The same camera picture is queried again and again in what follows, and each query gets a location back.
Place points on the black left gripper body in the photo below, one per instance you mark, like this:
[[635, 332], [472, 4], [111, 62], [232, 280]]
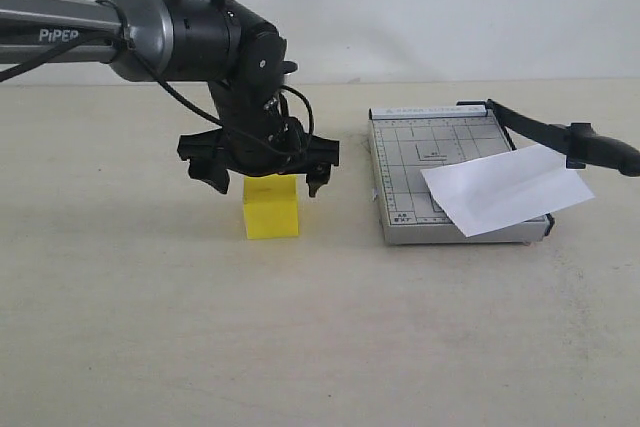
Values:
[[259, 136]]

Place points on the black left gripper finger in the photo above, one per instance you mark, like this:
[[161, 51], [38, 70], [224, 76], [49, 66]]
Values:
[[317, 176], [211, 173]]

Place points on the yellow cube block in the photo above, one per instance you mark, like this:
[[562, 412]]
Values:
[[270, 207]]

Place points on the white paper sheet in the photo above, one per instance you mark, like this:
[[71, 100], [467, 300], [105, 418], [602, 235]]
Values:
[[491, 193]]

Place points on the black cutter blade handle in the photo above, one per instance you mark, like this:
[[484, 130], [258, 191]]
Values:
[[578, 142]]

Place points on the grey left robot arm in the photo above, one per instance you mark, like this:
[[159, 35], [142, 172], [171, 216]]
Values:
[[239, 55]]

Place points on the grey paper cutter base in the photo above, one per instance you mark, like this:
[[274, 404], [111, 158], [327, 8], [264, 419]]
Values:
[[405, 141]]

